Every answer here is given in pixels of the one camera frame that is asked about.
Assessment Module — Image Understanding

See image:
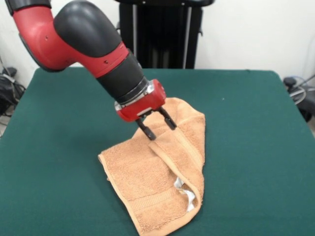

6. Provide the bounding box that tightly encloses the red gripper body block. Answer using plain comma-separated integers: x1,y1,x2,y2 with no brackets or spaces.
115,79,167,123

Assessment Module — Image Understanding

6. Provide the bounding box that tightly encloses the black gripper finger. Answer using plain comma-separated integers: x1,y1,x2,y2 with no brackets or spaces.
135,118,157,141
158,107,178,130

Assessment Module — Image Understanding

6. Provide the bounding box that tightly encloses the tan terry towel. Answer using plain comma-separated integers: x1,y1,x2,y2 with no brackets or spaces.
97,97,206,236

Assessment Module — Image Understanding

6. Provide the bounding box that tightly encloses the dark green table cloth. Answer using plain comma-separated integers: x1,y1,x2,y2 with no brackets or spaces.
0,66,315,236

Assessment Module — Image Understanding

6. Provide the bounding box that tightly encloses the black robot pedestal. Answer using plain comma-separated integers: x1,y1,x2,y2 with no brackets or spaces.
114,0,214,69

